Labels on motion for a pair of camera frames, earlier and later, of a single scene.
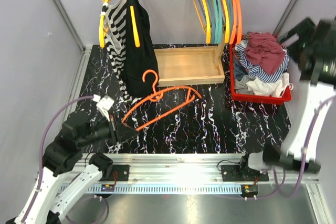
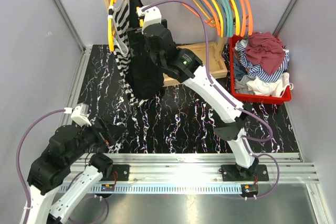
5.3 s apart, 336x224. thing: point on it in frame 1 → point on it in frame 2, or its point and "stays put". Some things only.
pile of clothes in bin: (260, 63) stays put
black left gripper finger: (125, 132) → (114, 132)
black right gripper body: (304, 30) → (134, 36)
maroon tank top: (262, 49) stays put
